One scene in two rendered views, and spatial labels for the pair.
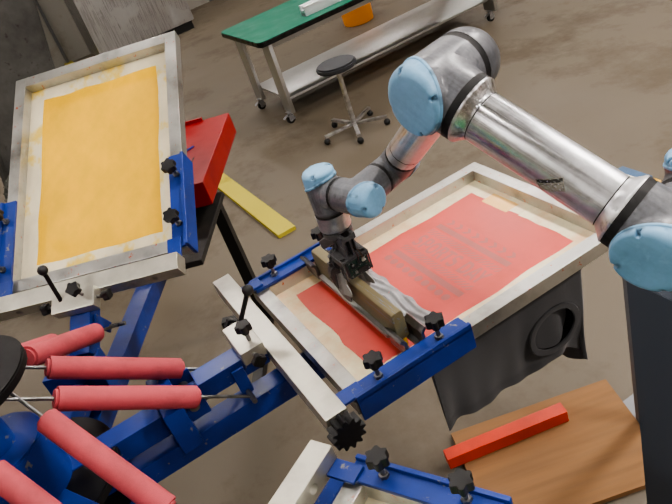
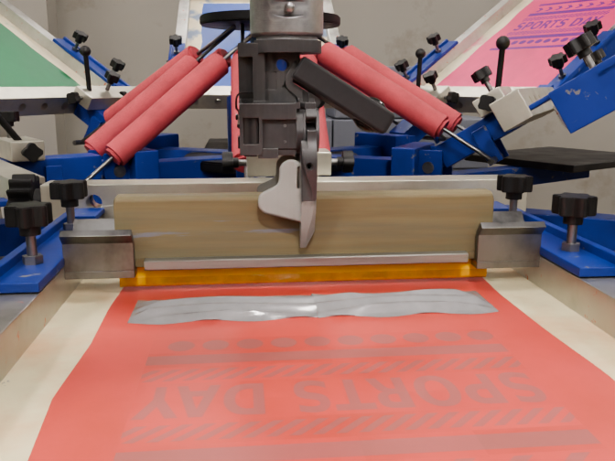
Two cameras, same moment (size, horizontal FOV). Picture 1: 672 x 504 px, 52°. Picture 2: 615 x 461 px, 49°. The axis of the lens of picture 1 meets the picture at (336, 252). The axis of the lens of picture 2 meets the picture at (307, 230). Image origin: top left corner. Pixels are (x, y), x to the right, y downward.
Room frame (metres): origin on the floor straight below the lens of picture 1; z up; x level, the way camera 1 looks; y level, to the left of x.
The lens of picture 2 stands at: (1.55, -0.72, 1.18)
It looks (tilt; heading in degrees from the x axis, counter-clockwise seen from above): 12 degrees down; 103
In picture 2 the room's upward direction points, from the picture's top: straight up
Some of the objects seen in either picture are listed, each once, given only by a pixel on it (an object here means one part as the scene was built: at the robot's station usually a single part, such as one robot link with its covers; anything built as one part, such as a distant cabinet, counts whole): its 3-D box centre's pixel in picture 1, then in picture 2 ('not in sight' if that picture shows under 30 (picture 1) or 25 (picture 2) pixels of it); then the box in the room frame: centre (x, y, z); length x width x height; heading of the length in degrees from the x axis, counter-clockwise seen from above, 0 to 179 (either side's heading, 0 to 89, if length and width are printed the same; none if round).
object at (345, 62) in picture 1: (343, 98); not in sight; (4.74, -0.43, 0.27); 0.50 x 0.48 x 0.54; 14
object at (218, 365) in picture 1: (230, 367); not in sight; (1.28, 0.32, 1.02); 0.17 x 0.06 x 0.05; 108
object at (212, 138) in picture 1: (165, 169); not in sight; (2.51, 0.50, 1.06); 0.61 x 0.46 x 0.12; 168
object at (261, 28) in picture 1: (365, 17); not in sight; (6.02, -0.94, 0.42); 2.32 x 0.95 x 0.84; 109
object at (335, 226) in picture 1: (335, 219); (286, 20); (1.37, -0.02, 1.24); 0.08 x 0.08 x 0.05
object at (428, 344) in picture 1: (412, 365); (56, 267); (1.12, -0.07, 0.98); 0.30 x 0.05 x 0.07; 108
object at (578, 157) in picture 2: not in sight; (467, 177); (1.57, 1.29, 0.91); 1.34 x 0.41 x 0.08; 48
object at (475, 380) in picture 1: (504, 343); not in sight; (1.30, -0.32, 0.77); 0.46 x 0.09 x 0.36; 108
